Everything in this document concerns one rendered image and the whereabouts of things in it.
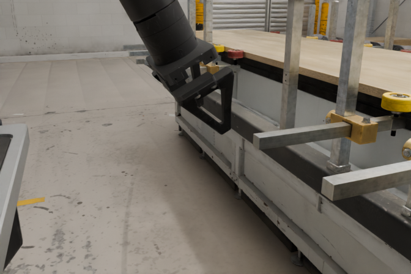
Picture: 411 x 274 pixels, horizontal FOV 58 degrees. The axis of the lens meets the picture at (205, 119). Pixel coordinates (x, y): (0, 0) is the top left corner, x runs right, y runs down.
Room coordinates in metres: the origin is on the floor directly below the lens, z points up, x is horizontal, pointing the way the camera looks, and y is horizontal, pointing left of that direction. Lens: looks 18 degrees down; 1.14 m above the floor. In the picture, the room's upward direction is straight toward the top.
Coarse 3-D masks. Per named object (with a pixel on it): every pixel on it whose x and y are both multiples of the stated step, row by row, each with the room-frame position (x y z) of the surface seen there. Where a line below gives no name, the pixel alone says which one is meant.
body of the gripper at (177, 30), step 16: (176, 0) 0.42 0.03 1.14; (160, 16) 0.40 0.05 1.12; (176, 16) 0.41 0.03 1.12; (144, 32) 0.41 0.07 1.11; (160, 32) 0.40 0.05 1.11; (176, 32) 0.41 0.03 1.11; (192, 32) 0.43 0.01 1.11; (160, 48) 0.41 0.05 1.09; (176, 48) 0.41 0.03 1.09; (192, 48) 0.42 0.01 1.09; (208, 48) 0.40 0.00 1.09; (160, 64) 0.42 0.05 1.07; (176, 64) 0.40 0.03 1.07; (192, 64) 0.39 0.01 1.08; (176, 80) 0.39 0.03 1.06
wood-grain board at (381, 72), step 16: (224, 32) 3.06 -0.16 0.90; (240, 32) 3.06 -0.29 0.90; (256, 32) 3.06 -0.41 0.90; (224, 48) 2.09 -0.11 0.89; (240, 48) 1.99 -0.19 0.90; (256, 48) 1.99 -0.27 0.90; (272, 48) 1.99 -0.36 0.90; (304, 48) 1.99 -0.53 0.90; (320, 48) 1.99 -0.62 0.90; (336, 48) 1.99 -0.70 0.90; (368, 48) 1.99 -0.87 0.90; (272, 64) 1.60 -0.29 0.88; (304, 64) 1.46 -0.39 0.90; (320, 64) 1.46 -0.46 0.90; (336, 64) 1.46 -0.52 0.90; (368, 64) 1.46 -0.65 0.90; (384, 64) 1.46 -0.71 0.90; (400, 64) 1.46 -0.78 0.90; (336, 80) 1.21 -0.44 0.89; (368, 80) 1.15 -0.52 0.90; (384, 80) 1.15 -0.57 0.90; (400, 80) 1.15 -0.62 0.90
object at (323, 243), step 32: (224, 64) 2.15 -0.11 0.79; (256, 64) 1.79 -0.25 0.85; (256, 96) 1.78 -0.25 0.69; (320, 96) 1.32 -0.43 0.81; (192, 128) 2.80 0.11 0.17; (224, 160) 2.17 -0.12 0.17; (256, 160) 1.82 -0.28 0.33; (352, 160) 1.14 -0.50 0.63; (384, 160) 1.02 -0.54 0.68; (256, 192) 1.76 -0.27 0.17; (288, 192) 1.52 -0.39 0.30; (288, 224) 1.46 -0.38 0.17; (320, 224) 1.30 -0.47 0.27; (320, 256) 1.24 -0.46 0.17; (352, 256) 1.12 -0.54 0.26
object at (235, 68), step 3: (219, 66) 1.82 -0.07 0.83; (222, 66) 1.82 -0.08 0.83; (225, 66) 1.83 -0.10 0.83; (228, 66) 1.83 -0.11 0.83; (231, 66) 1.84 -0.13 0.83; (234, 66) 1.84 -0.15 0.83; (237, 66) 1.85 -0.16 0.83; (186, 69) 1.75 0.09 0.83; (189, 69) 1.76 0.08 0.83; (201, 69) 1.78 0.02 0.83; (204, 69) 1.79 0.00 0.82; (219, 69) 1.82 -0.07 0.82; (234, 69) 1.84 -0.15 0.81; (237, 69) 1.85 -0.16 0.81; (189, 72) 1.76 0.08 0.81; (201, 72) 1.78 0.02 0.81; (204, 72) 1.79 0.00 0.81; (234, 72) 1.86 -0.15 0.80
